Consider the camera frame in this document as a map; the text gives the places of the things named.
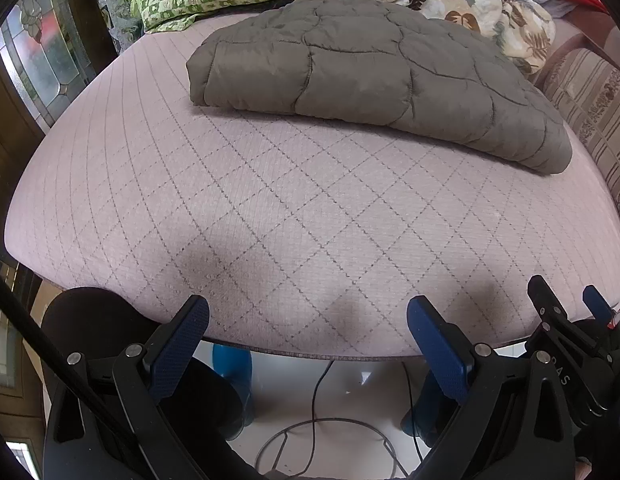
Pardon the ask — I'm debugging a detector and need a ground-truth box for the stained glass wooden door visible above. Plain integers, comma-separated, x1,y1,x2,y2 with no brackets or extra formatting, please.
0,0,118,261

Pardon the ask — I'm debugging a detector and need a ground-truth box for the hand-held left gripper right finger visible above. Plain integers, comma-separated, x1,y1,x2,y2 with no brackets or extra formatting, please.
406,295,576,480

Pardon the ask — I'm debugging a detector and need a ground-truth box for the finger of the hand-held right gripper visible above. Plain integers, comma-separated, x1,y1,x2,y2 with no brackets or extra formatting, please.
527,275,611,417
582,285,620,343

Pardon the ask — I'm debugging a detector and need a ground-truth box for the green printed curtain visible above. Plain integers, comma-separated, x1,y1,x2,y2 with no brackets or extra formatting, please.
90,0,147,55

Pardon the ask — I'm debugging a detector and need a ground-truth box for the thin black floor wire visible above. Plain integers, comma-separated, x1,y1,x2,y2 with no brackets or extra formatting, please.
270,360,336,478

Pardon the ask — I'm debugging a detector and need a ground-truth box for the blue plastic leg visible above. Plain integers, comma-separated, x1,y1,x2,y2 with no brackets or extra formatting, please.
211,344,257,428

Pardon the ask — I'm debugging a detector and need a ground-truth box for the grey-olive puffer jacket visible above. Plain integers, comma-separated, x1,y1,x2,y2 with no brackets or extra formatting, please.
186,0,574,176

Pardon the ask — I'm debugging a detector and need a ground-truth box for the striped beige sofa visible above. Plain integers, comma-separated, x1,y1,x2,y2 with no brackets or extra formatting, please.
532,22,620,243

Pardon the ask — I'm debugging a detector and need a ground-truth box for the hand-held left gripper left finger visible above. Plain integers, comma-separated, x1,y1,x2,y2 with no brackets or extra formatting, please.
44,294,211,480

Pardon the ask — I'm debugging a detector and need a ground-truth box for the black cable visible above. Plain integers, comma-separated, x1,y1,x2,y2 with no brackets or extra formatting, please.
0,266,151,480

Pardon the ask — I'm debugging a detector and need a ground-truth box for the person's black trouser leg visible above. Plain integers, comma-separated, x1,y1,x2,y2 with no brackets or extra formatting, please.
40,286,271,480

